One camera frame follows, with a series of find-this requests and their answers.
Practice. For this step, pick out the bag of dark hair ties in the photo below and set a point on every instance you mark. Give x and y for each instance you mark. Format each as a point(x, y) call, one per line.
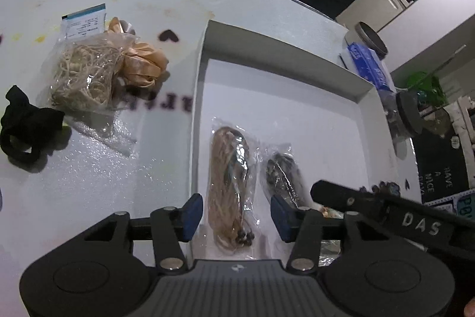
point(280, 175)

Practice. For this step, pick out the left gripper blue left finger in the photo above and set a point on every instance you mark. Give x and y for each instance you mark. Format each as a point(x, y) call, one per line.
point(172, 226)

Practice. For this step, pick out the blue patterned fabric scrunchie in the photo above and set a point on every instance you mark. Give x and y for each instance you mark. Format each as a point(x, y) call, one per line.
point(387, 188)

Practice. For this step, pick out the green potted plant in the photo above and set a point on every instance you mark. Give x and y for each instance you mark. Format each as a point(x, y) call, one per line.
point(427, 89)

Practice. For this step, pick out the blue tissue pack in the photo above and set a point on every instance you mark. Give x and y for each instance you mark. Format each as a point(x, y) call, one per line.
point(363, 61)

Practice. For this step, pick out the bag of brown hair ties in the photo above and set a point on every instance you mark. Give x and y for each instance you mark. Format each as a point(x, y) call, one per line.
point(233, 165)

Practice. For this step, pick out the peach satin bow scrunchie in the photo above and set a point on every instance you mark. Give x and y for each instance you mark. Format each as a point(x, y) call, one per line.
point(140, 65)

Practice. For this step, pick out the white shallow cardboard box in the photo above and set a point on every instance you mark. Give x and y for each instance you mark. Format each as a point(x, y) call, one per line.
point(282, 97)

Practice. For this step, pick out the white teal labelled packet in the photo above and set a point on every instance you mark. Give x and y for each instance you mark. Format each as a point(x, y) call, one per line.
point(83, 23)

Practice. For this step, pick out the black lidded glass jar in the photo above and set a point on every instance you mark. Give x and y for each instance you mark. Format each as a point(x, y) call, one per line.
point(402, 114)

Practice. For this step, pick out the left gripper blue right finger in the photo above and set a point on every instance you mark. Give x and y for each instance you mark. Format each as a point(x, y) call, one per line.
point(303, 229)

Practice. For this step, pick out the bag of beige hair ties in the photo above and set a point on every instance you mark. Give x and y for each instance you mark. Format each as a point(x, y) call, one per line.
point(83, 74)

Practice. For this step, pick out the black hair scrunchie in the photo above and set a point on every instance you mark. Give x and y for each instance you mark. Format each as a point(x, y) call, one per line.
point(27, 130)

